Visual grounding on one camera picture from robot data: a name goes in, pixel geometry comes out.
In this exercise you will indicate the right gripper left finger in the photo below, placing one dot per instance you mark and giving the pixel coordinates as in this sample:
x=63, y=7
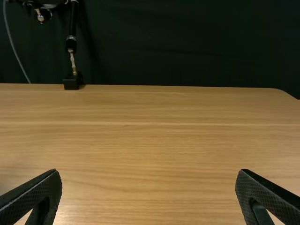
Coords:
x=18, y=204

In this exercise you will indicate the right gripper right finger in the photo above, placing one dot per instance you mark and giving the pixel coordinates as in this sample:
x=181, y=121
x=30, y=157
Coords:
x=245, y=187

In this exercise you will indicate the black clamp stand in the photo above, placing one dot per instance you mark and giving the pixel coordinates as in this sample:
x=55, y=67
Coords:
x=70, y=84

